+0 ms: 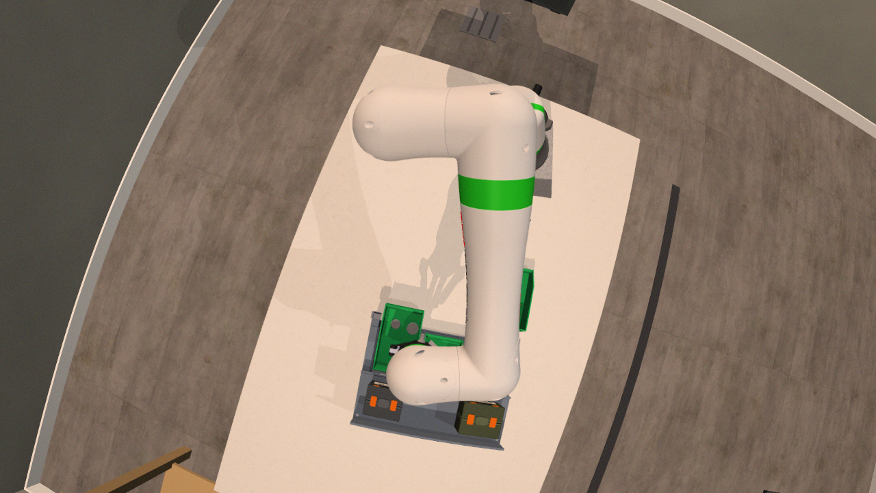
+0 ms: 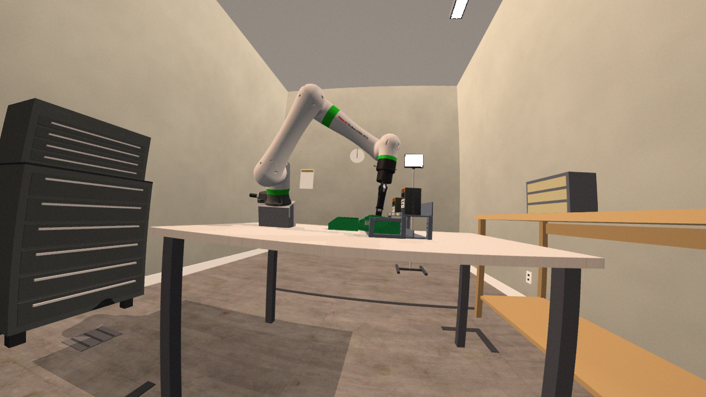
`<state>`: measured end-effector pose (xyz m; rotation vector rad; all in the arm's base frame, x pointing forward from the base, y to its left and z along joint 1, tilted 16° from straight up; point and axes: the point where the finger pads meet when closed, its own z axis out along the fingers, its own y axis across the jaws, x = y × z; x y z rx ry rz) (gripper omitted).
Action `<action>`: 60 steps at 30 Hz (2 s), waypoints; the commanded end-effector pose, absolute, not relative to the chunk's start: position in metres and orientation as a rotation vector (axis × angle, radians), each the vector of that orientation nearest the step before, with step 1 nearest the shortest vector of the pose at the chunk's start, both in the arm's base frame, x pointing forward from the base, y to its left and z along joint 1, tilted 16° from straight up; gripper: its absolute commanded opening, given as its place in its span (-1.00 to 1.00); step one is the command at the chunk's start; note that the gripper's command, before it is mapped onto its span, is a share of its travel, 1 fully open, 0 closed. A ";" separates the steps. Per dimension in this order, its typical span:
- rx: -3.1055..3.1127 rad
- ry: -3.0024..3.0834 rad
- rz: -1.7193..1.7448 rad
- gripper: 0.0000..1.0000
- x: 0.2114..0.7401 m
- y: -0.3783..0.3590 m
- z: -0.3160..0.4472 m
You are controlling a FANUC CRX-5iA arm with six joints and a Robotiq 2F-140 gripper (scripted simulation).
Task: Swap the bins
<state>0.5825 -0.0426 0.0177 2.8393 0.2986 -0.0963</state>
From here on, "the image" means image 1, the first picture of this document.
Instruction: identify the green open-front bin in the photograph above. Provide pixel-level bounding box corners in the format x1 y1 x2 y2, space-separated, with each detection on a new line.
519 268 534 331
424 334 463 346
372 304 424 372

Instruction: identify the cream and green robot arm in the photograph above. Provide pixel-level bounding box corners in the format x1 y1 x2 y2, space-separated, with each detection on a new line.
352 84 553 405

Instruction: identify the grey storage shelf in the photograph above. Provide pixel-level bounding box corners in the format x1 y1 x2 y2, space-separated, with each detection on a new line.
350 311 511 451

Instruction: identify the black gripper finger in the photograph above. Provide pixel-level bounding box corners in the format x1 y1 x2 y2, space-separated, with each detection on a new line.
389 342 407 356

